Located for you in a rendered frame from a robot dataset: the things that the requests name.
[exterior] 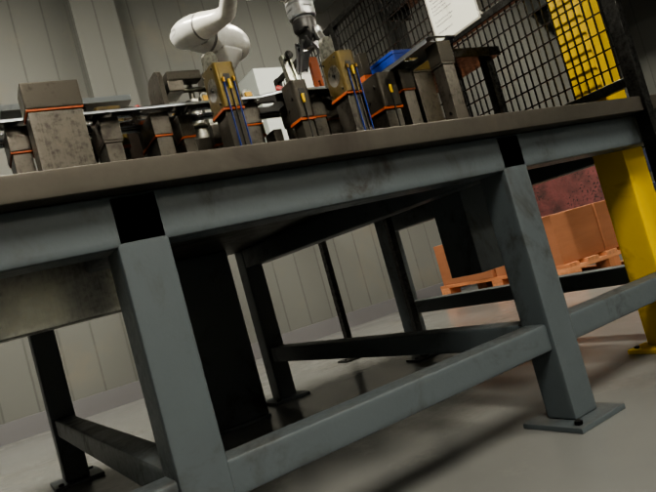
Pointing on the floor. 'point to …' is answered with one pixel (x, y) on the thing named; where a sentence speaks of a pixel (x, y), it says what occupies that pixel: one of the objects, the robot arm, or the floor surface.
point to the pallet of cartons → (563, 252)
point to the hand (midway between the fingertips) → (318, 81)
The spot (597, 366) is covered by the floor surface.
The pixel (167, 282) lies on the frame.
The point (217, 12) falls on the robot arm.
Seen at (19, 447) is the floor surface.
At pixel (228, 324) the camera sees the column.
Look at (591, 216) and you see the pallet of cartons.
